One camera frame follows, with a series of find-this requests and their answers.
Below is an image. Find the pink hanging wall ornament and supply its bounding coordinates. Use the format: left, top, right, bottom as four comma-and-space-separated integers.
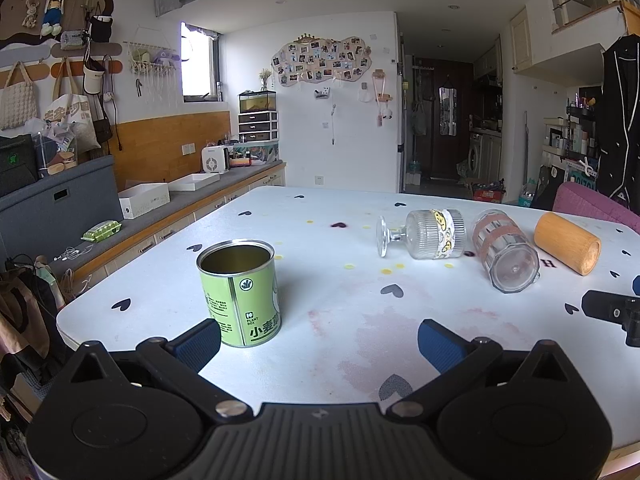
371, 68, 395, 129

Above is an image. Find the white earphone cable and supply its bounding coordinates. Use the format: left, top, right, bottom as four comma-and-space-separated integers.
51, 244, 97, 262

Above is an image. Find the ribbed glass goblet yellow sticker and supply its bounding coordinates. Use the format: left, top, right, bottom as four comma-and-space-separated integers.
376, 208, 467, 261

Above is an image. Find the colourful patterned box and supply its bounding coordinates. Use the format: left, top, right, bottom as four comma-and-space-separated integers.
229, 142, 280, 169

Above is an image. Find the window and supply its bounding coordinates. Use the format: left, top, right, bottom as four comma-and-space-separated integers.
180, 21, 221, 104

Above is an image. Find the white knitted tote bag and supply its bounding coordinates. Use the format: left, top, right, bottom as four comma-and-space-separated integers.
0, 61, 40, 132

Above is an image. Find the white sun visor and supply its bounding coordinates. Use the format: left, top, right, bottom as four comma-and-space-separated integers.
82, 57, 106, 96

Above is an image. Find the hallway mirror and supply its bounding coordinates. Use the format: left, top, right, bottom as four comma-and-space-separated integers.
438, 86, 459, 137

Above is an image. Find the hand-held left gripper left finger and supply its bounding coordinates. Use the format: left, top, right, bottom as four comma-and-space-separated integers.
62, 318, 254, 425

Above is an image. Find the wooden cup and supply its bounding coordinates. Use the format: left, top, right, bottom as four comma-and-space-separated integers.
533, 211, 602, 277

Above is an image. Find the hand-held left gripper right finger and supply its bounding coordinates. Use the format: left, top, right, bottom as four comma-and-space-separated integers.
384, 318, 577, 423

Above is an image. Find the pink chair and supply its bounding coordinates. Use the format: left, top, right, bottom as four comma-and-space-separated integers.
552, 181, 640, 235

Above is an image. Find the blue plush doll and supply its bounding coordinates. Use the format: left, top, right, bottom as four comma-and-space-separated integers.
40, 0, 69, 39

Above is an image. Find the white flat tray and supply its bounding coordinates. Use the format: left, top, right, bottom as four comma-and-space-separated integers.
167, 172, 221, 192

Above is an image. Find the storage rack with bottles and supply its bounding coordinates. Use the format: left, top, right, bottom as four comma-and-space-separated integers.
542, 91, 602, 187

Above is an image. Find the small brown shoulder bag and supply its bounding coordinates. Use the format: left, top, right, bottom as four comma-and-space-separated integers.
92, 57, 119, 144

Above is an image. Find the printed canvas tote bag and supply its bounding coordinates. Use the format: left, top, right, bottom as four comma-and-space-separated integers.
43, 57, 102, 154

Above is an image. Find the grey hanging bag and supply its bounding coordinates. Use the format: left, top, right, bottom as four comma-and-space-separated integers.
410, 101, 429, 137

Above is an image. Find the washing machine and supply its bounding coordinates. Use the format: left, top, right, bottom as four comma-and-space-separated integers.
468, 132, 484, 179

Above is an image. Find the macrame hanging wall shelf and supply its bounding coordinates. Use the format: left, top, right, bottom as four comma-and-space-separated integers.
122, 39, 181, 97

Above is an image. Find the brown wall cork board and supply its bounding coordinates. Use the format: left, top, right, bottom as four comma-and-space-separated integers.
0, 0, 117, 52

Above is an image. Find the white cardboard box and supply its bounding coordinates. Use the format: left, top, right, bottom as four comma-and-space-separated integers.
118, 182, 170, 220

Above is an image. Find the pile of clothes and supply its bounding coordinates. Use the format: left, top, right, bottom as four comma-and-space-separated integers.
0, 254, 67, 480

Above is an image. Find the white desktop appliance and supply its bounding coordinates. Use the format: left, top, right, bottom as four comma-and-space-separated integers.
201, 145, 230, 175

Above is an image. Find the clear glass cup brown band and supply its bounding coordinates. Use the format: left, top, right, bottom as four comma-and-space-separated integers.
471, 209, 541, 295

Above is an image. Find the cloud-shaped photo board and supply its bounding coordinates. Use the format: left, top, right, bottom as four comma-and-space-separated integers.
271, 34, 374, 89

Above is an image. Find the green tin can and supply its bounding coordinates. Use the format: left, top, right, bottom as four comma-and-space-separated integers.
196, 239, 283, 349

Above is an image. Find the grey padded storage box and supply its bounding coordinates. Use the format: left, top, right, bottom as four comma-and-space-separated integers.
0, 154, 119, 262

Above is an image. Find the green wet wipes pack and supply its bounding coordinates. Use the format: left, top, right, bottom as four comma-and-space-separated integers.
81, 219, 124, 244

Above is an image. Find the small drawer organizer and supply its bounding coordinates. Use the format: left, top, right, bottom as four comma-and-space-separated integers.
237, 110, 279, 144

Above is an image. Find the black case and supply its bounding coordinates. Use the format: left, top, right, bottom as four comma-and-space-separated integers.
0, 134, 39, 199

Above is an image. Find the black jacket white trim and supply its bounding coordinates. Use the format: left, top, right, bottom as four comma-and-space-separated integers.
596, 34, 640, 207

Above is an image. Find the wooden sideboard cabinet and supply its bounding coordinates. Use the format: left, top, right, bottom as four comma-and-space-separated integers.
47, 160, 287, 307

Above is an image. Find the glass fish tank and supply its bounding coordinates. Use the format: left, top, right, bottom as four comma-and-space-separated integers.
238, 90, 278, 114

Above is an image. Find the black hanging pouch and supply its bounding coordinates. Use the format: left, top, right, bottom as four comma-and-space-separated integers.
88, 2, 114, 44

